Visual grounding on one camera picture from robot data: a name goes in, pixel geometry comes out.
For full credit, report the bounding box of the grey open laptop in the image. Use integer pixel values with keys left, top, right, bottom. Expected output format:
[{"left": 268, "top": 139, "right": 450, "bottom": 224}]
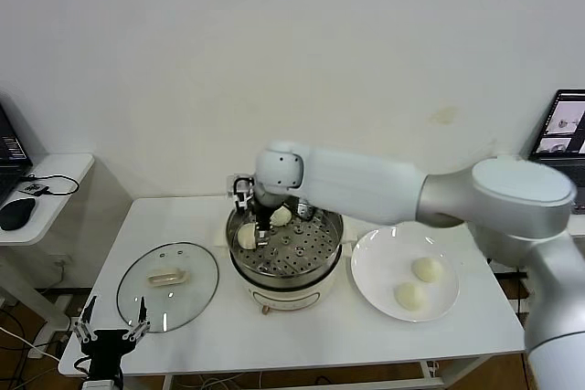
[{"left": 529, "top": 88, "right": 585, "bottom": 216}]

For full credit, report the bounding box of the glass pot lid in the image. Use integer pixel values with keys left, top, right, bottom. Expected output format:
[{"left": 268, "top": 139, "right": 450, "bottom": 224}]
[{"left": 116, "top": 241, "right": 219, "bottom": 334}]

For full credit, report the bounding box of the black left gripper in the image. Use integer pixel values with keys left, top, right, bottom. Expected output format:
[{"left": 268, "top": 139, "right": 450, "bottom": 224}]
[{"left": 75, "top": 296, "right": 152, "bottom": 381}]

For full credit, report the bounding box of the stainless steel steamer basket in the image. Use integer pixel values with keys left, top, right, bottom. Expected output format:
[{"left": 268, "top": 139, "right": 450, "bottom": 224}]
[{"left": 212, "top": 184, "right": 356, "bottom": 278}]

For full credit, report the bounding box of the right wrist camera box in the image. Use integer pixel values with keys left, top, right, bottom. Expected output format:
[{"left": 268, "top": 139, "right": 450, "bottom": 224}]
[{"left": 227, "top": 174, "right": 256, "bottom": 213}]

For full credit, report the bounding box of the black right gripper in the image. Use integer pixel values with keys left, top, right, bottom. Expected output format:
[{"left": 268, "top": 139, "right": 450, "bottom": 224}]
[{"left": 254, "top": 191, "right": 275, "bottom": 250}]

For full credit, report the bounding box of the small black usb device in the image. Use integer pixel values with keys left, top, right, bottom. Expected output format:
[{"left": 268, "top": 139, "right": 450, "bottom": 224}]
[{"left": 17, "top": 183, "right": 49, "bottom": 198}]

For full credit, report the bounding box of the white round plate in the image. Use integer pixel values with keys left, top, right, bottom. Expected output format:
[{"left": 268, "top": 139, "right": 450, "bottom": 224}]
[{"left": 350, "top": 225, "right": 460, "bottom": 322}]

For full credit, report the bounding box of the thin black usb cable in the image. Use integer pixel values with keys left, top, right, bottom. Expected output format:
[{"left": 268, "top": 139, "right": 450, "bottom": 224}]
[{"left": 20, "top": 174, "right": 80, "bottom": 199}]

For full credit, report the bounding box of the white electric cooker base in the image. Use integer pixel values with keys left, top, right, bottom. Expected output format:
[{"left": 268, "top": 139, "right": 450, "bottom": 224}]
[{"left": 228, "top": 243, "right": 340, "bottom": 317}]

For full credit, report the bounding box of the black computer mouse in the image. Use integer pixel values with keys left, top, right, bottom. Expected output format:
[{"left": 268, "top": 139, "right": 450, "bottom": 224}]
[{"left": 0, "top": 197, "right": 37, "bottom": 232}]

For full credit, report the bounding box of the white steamed baozi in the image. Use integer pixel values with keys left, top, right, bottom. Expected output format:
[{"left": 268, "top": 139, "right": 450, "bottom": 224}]
[
  {"left": 268, "top": 206, "right": 292, "bottom": 227},
  {"left": 393, "top": 282, "right": 429, "bottom": 310},
  {"left": 237, "top": 223, "right": 259, "bottom": 249},
  {"left": 410, "top": 257, "right": 444, "bottom": 282}
]

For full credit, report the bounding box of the black open laptop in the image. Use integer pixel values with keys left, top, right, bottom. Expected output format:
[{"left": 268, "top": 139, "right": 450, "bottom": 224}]
[{"left": 0, "top": 104, "right": 33, "bottom": 206}]

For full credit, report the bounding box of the white main table frame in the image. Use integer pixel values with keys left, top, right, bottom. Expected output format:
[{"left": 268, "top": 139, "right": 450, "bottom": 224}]
[{"left": 162, "top": 353, "right": 497, "bottom": 390}]

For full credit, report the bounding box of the white side table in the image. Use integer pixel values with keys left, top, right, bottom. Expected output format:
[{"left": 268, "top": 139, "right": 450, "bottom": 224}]
[{"left": 0, "top": 153, "right": 96, "bottom": 332}]

